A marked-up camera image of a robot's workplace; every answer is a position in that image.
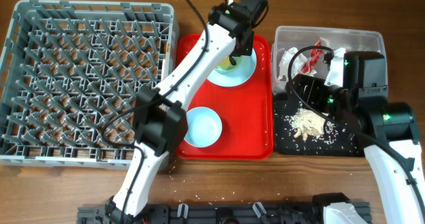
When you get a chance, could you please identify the green plastic bowl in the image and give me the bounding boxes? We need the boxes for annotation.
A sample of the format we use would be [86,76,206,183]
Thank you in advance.
[214,55,250,74]

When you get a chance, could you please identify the yellow plastic cup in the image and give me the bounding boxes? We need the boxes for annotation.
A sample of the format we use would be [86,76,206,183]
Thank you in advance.
[216,56,237,71]

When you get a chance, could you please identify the red snack wrapper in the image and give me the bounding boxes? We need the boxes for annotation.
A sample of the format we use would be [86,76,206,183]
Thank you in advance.
[300,49,323,76]

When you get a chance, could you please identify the white napkin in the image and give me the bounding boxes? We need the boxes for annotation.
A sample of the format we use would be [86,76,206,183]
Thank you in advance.
[278,47,307,80]

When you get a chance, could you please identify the light blue food bowl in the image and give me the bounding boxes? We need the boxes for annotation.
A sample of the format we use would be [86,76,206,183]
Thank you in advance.
[184,107,222,148]

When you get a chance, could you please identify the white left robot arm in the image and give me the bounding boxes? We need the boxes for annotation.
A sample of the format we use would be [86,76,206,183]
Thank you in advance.
[105,0,269,223]

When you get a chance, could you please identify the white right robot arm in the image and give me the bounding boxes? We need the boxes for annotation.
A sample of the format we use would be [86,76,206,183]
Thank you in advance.
[286,47,424,223]

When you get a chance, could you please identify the grey dishwasher rack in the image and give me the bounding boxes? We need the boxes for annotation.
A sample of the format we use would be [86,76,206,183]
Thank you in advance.
[1,0,179,169]

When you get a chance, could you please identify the light blue plate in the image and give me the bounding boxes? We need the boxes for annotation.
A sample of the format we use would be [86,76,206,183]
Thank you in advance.
[207,50,257,87]

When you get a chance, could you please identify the rice and food scraps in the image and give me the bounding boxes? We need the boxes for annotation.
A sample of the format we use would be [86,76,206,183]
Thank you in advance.
[281,108,339,145]

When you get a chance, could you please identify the clear plastic bin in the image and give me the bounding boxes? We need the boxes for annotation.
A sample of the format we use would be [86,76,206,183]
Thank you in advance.
[271,26,386,94]

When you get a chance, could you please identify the black tray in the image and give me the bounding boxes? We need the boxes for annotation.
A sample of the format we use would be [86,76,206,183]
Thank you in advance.
[274,93,364,157]

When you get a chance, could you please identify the red serving tray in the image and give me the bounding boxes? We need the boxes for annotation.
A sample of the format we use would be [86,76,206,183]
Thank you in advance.
[175,35,274,160]

